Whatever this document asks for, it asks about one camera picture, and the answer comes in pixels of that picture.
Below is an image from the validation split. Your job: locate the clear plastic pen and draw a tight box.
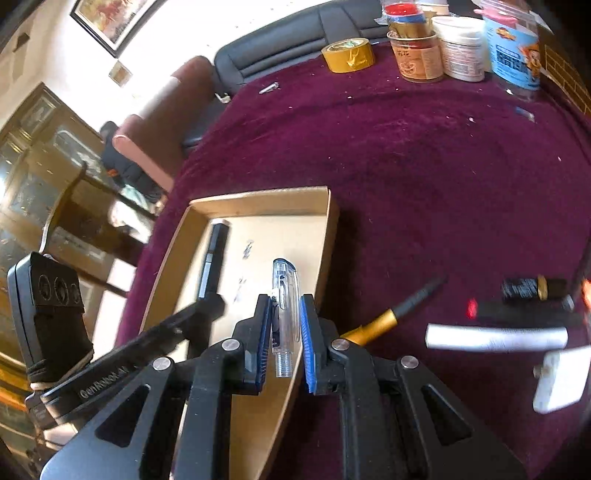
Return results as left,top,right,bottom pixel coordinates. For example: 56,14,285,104
271,258,301,378

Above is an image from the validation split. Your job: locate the black marker pen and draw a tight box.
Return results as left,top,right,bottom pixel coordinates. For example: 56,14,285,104
197,221,230,299

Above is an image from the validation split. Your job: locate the white cylinder tube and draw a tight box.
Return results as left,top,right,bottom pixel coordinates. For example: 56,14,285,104
425,324,569,352

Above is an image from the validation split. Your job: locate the black red-capped marker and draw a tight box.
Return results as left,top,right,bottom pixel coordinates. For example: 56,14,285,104
467,299,585,328

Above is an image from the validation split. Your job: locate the white power adapter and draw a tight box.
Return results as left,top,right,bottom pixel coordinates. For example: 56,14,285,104
533,345,590,414

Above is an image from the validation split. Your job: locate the gold black pen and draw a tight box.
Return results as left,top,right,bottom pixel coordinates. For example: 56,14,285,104
342,277,447,346

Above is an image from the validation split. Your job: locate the wooden glass cabinet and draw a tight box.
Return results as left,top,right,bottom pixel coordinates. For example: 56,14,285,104
0,82,160,480

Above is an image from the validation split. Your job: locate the shallow cardboard box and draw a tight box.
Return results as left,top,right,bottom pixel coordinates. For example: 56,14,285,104
141,186,339,479

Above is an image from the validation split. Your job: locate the brown pink armchair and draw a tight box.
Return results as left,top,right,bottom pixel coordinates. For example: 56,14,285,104
112,56,214,192

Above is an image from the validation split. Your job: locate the small black gold bottle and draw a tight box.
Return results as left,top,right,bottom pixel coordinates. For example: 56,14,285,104
501,275,568,303

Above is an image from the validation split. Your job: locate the maroon velvet tablecloth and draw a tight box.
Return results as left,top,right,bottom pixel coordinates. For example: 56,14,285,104
117,44,590,479

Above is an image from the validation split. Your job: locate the small metal clip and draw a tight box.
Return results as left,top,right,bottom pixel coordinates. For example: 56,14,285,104
259,82,280,95

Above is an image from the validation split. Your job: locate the yellow tape roll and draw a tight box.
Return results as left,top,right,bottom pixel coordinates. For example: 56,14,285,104
322,38,376,74

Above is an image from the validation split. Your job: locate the small blue capsule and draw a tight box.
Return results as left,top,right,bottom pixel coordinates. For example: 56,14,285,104
515,106,536,123

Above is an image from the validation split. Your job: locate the orange label jar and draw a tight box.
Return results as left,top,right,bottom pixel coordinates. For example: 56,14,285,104
388,31,444,83

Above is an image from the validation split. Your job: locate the black leather sofa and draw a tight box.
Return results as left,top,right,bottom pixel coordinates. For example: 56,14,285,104
181,1,388,154

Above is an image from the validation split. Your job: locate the white plastic jar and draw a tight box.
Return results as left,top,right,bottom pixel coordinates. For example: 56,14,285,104
432,16,488,83

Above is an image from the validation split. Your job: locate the red lid gold can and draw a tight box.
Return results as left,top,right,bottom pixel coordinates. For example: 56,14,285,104
384,1,433,39

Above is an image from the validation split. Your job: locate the blue cartoon label jar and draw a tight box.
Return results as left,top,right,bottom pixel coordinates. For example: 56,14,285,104
479,0,542,101

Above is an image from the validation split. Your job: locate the framed wall painting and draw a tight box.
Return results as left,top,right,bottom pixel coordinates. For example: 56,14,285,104
70,0,165,58

